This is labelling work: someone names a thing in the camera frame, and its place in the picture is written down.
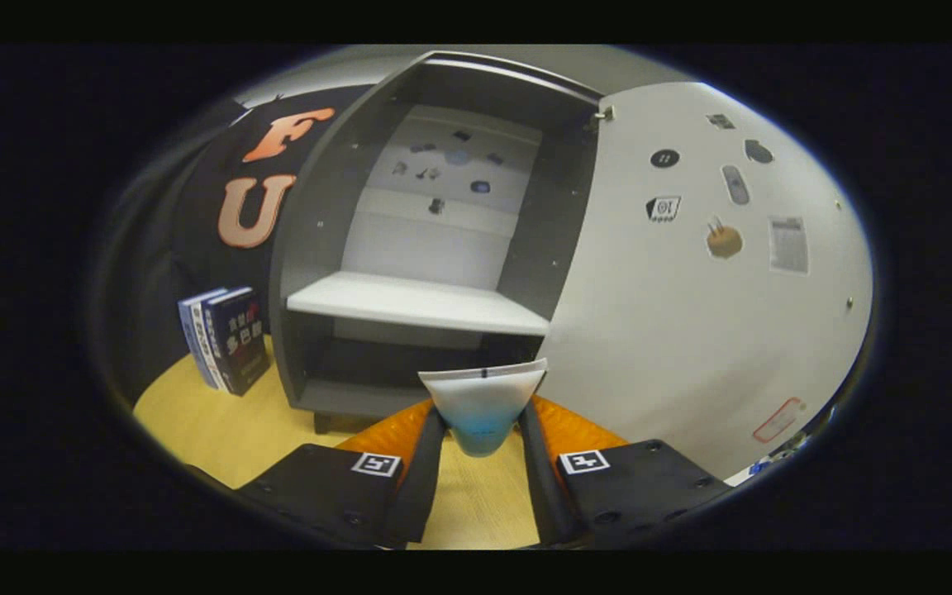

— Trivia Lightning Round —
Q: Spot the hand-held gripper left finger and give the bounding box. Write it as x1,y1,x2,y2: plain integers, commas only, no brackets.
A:
236,402,448,546

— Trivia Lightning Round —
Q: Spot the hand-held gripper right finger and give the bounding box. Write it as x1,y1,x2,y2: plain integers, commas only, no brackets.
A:
517,395,733,548

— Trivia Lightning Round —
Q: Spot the blue and white tube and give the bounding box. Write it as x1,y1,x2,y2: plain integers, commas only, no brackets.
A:
418,359,549,458

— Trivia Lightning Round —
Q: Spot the white cabinet door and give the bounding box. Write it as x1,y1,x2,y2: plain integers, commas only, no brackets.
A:
535,81,873,482

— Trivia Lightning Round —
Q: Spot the white cabinet shelf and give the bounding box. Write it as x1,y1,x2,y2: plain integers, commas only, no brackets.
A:
286,271,551,336

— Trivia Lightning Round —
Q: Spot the dark navy book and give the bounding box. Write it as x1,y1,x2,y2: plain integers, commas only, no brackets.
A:
200,286,272,397

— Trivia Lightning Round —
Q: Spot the white and blue book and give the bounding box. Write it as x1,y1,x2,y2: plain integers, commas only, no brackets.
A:
191,288,233,392

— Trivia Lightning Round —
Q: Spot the light blue book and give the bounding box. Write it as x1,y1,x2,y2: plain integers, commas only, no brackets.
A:
178,288,229,389

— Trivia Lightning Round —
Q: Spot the grey cabinet body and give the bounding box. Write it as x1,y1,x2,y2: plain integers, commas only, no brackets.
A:
268,51,605,435

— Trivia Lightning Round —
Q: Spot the black backdrop cloth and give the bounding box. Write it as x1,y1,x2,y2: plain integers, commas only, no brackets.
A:
96,83,378,406

